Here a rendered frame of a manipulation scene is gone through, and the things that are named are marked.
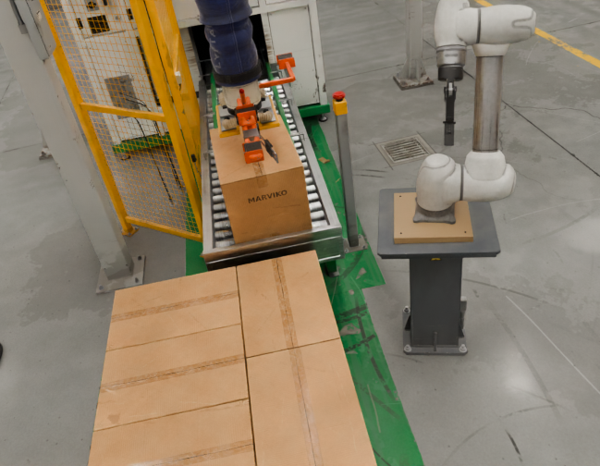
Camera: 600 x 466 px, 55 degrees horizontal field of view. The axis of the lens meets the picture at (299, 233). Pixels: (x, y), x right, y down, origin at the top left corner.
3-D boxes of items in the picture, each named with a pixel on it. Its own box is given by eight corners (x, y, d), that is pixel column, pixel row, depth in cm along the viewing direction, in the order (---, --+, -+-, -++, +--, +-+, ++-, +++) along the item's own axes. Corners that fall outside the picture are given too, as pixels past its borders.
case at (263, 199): (224, 190, 338) (209, 129, 314) (290, 175, 341) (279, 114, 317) (237, 251, 290) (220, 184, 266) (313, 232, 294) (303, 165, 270)
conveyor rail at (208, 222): (203, 102, 481) (198, 80, 469) (209, 101, 481) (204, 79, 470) (211, 281, 296) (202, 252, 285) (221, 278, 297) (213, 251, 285)
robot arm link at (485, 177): (459, 196, 253) (511, 197, 248) (460, 205, 238) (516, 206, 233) (465, 10, 230) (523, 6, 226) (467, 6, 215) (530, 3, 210)
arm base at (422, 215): (456, 193, 262) (457, 183, 259) (455, 224, 246) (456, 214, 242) (415, 192, 267) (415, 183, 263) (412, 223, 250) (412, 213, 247)
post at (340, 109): (347, 242, 372) (332, 99, 311) (357, 239, 372) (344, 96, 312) (349, 248, 366) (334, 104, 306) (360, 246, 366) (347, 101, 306)
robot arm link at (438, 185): (416, 190, 259) (416, 148, 245) (459, 190, 255) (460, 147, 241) (415, 212, 247) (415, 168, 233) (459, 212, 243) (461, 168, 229)
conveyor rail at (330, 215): (279, 87, 484) (275, 66, 472) (286, 86, 484) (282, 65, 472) (334, 255, 299) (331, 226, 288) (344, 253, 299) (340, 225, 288)
